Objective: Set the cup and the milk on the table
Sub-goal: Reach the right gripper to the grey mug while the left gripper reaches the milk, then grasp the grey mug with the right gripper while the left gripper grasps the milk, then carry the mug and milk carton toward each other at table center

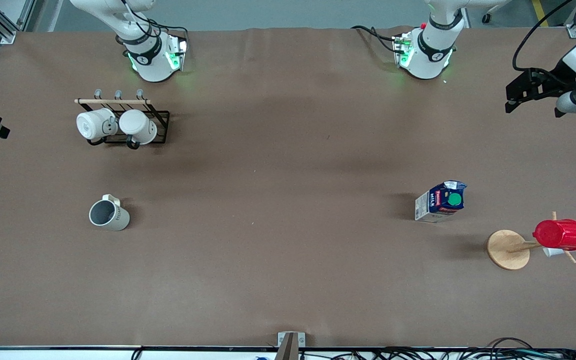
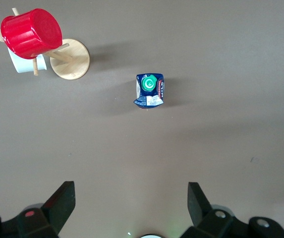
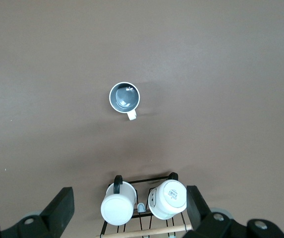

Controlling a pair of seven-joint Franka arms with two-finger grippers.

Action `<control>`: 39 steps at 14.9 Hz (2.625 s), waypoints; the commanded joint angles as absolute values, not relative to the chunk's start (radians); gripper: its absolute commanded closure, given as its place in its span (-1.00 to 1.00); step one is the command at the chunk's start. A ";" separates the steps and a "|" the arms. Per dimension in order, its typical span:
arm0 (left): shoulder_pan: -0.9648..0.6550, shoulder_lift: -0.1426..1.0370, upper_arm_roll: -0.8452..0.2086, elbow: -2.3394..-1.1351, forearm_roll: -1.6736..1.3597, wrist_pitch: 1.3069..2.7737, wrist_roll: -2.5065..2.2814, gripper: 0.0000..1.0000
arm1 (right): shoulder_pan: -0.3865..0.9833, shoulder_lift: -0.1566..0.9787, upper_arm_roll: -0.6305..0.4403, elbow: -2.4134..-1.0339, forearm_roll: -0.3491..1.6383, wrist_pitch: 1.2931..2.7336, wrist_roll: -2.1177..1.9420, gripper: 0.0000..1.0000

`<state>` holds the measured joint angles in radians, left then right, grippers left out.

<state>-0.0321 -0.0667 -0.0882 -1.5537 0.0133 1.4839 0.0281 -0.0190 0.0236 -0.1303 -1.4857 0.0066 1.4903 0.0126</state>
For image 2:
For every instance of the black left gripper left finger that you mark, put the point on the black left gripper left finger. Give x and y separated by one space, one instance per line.
57 205

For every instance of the brown table cover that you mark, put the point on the brown table cover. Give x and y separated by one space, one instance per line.
141 148

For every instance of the blue milk carton green cap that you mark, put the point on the blue milk carton green cap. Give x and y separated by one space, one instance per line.
150 95

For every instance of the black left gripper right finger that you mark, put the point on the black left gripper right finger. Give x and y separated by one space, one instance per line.
201 208

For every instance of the red plastic cup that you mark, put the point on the red plastic cup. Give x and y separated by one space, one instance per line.
30 34

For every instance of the wooden mug tree stand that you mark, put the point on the wooden mug tree stand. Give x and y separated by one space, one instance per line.
72 62

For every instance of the small white cup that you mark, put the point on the small white cup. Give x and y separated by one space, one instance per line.
24 65

